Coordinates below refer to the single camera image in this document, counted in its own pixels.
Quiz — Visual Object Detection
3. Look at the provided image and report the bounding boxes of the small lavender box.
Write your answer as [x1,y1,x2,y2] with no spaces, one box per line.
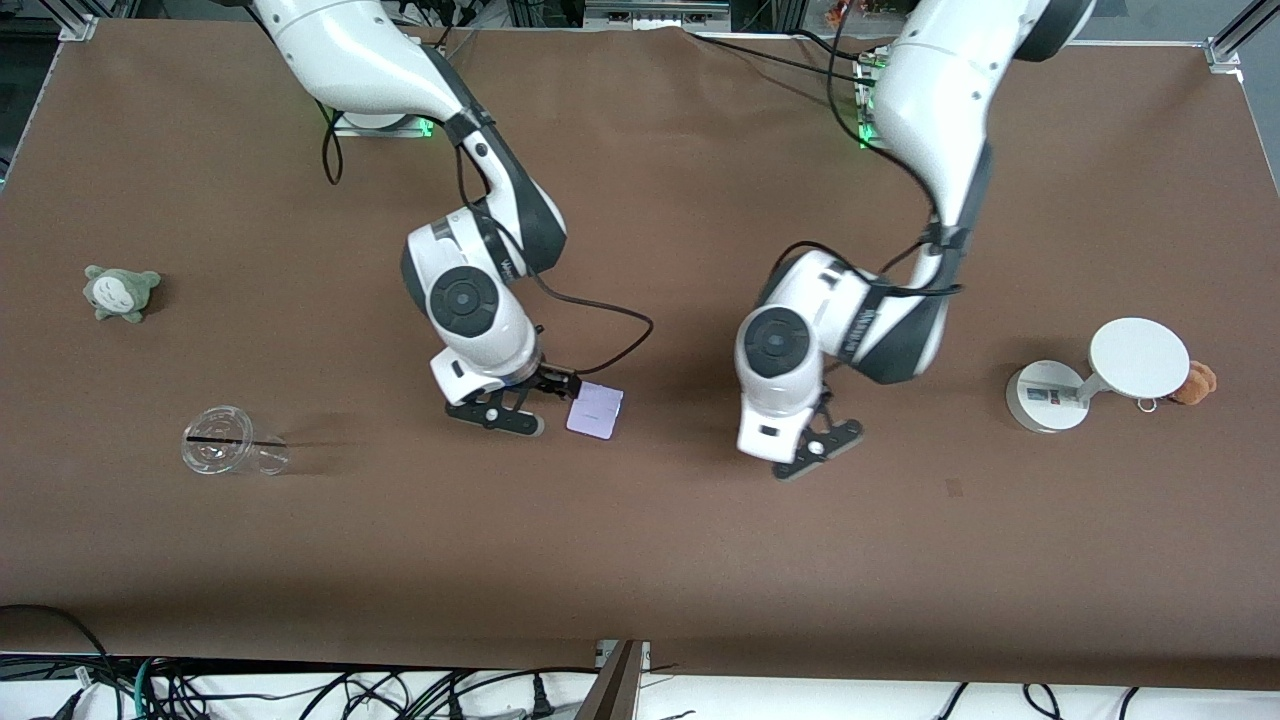
[566,381,625,440]

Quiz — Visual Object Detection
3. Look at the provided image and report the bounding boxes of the brown table cover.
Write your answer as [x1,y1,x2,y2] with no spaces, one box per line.
[0,18,1280,691]

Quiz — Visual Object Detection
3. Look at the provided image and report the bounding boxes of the clear plastic cup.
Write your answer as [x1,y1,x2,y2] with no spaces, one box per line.
[181,405,291,477]

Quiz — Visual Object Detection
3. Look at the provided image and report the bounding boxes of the white round desk lamp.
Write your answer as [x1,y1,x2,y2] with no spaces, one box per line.
[1006,317,1191,434]

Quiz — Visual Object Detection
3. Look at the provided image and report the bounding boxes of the grey green plush toy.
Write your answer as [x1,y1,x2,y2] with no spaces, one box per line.
[83,264,162,324]

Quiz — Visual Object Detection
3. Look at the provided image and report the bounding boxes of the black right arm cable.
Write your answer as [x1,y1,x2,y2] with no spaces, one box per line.
[455,140,655,379]

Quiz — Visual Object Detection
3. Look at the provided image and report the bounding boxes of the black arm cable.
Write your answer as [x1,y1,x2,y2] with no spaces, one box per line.
[765,0,966,301]
[455,140,655,379]

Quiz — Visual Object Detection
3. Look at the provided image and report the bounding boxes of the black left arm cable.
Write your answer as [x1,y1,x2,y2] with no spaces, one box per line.
[765,0,966,301]

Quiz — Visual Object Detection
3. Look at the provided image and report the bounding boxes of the white metal bracket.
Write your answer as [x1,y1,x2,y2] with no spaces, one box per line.
[596,640,653,673]

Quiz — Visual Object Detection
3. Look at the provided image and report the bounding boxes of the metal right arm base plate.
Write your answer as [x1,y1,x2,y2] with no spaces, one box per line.
[332,110,433,139]

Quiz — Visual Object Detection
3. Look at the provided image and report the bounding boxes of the brown wooden post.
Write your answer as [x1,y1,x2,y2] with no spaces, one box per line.
[573,640,646,720]

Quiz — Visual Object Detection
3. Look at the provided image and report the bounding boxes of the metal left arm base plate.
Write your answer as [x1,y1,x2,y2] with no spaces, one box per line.
[852,45,896,151]

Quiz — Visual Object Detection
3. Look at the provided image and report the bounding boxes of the brown plush keychain toy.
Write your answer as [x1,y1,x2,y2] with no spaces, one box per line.
[1168,361,1219,407]

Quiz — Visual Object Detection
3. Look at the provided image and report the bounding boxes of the black cable on table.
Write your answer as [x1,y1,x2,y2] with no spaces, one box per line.
[685,28,881,89]

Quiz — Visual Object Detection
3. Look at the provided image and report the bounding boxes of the grey metal rail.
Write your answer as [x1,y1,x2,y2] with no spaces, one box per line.
[580,0,736,29]

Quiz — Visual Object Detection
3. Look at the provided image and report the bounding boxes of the black looped floor cable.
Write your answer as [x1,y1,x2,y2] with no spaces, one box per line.
[0,604,116,720]

